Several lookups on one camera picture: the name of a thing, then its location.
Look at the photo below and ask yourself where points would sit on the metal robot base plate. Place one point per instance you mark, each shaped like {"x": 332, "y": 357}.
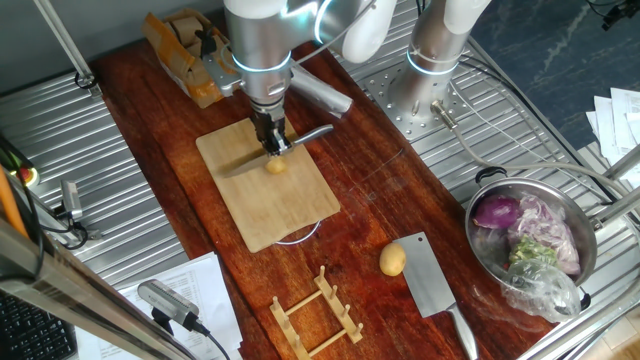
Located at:
{"x": 395, "y": 107}

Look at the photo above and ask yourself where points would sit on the bag of chopped purple cabbage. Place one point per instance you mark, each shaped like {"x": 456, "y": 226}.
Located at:
{"x": 547, "y": 225}

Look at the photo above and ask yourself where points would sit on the bamboo cutting board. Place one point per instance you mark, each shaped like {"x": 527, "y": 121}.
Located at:
{"x": 280, "y": 210}

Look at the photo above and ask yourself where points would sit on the printed white paper stack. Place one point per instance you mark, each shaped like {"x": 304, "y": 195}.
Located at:
{"x": 200, "y": 285}

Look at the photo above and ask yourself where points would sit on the small yellow potato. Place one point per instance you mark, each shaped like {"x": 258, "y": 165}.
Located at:
{"x": 392, "y": 259}
{"x": 276, "y": 166}

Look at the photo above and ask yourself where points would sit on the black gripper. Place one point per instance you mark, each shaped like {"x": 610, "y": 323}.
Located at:
{"x": 266, "y": 120}

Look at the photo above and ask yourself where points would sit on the black keyboard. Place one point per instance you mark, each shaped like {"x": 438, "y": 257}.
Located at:
{"x": 30, "y": 330}

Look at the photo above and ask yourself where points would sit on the metal camera mount clamp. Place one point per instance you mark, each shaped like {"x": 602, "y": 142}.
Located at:
{"x": 75, "y": 232}

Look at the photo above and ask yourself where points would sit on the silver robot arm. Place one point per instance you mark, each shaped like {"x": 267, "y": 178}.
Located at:
{"x": 260, "y": 45}

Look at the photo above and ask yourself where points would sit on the aluminium frame post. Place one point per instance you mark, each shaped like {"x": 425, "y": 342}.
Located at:
{"x": 65, "y": 45}

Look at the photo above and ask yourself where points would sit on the grey exterior camera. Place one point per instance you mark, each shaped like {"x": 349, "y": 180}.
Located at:
{"x": 71, "y": 197}

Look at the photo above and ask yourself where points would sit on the aluminium frame bar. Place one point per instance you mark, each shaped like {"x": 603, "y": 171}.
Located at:
{"x": 75, "y": 295}

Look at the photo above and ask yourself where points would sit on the purple onion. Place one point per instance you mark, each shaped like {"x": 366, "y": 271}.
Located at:
{"x": 496, "y": 212}

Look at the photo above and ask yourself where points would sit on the steel chef knife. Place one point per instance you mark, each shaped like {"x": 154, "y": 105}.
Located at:
{"x": 245, "y": 167}

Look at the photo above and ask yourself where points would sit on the red emergency stop button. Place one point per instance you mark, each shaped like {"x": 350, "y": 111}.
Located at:
{"x": 26, "y": 176}

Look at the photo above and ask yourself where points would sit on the steel cooking pot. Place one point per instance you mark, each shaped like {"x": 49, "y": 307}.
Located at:
{"x": 582, "y": 225}

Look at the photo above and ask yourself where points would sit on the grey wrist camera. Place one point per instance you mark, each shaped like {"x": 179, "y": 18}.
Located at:
{"x": 220, "y": 70}

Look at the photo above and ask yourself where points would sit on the clear bag with greens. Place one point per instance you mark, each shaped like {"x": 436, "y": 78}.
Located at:
{"x": 545, "y": 290}

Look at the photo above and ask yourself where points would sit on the loose white paper sheets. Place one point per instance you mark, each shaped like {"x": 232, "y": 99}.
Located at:
{"x": 620, "y": 125}

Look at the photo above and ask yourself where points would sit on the wooden knife rack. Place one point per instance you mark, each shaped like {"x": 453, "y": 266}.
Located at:
{"x": 320, "y": 310}

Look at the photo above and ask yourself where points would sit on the steel cleaver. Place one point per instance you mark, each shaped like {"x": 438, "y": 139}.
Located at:
{"x": 425, "y": 280}

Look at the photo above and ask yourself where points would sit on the open cardboard box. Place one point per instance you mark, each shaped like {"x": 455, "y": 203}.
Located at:
{"x": 175, "y": 55}

